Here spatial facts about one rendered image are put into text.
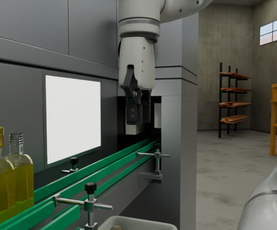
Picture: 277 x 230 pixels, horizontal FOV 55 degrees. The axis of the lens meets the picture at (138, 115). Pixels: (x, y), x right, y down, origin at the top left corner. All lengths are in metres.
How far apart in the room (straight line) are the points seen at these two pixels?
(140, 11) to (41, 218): 0.51
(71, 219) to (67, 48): 0.70
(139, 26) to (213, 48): 11.75
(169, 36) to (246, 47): 11.61
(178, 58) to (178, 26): 0.17
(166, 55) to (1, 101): 0.92
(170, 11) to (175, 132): 0.93
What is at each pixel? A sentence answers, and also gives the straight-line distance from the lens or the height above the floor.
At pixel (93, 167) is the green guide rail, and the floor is 1.12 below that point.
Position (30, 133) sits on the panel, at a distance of 0.91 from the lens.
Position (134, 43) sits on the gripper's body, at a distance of 0.52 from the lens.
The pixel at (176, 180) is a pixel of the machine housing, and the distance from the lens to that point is 1.51.
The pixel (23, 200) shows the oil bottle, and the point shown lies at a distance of 0.71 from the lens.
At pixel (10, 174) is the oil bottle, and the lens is 0.66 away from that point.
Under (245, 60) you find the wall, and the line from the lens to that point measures 12.95.
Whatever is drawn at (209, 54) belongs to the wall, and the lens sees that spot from 12.14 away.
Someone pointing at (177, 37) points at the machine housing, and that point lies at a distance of 1.48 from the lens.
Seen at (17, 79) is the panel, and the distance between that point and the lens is 0.87.
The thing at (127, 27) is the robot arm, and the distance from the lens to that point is 0.53.
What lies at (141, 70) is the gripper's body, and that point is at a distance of 0.50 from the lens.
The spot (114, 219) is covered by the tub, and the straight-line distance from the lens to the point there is 0.93.
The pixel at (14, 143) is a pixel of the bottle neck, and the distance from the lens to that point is 0.69.
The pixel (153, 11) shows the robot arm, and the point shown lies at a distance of 0.55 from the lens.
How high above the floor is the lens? 1.39
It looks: 3 degrees down
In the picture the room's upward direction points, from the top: straight up
